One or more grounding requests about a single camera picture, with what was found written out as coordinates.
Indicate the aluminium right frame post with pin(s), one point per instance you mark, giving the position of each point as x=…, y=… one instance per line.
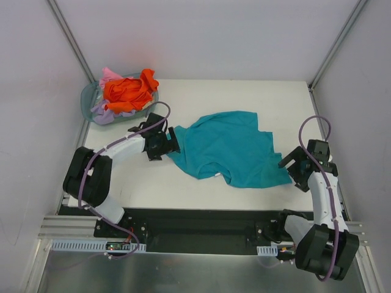
x=346, y=29

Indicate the teal plastic laundry basket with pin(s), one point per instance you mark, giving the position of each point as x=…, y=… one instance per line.
x=92, y=94

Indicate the orange t shirt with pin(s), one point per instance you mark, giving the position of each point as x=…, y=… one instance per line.
x=130, y=93

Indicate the white slotted cable duct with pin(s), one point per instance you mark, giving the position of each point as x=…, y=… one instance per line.
x=96, y=246
x=267, y=251

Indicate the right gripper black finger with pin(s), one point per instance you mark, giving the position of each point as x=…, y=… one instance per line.
x=300, y=181
x=294, y=155

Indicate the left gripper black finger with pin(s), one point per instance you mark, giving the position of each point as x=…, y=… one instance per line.
x=171, y=136
x=171, y=146

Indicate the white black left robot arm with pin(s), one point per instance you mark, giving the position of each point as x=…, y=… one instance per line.
x=88, y=178

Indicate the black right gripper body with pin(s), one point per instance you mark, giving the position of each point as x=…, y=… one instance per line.
x=297, y=170

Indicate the aluminium left frame post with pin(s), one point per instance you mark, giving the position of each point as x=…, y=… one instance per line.
x=70, y=38

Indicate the teal t shirt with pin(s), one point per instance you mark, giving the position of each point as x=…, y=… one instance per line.
x=230, y=144

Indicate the white slotted left cable duct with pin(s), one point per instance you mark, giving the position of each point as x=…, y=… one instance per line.
x=96, y=246

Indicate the aluminium frame post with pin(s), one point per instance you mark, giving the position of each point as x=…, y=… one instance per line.
x=346, y=29
x=70, y=38

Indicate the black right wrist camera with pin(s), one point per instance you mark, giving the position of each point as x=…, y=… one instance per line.
x=320, y=151

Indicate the lavender t shirt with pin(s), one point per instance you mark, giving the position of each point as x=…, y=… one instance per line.
x=104, y=116

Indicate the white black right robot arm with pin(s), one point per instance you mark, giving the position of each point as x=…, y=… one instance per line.
x=325, y=247

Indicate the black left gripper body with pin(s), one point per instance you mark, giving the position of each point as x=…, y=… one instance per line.
x=167, y=141

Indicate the aluminium front rail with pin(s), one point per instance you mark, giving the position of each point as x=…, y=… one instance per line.
x=67, y=227

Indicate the white slotted right cable duct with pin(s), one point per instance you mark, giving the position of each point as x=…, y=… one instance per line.
x=267, y=251

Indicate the pink t shirt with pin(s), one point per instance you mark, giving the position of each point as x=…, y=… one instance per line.
x=108, y=75

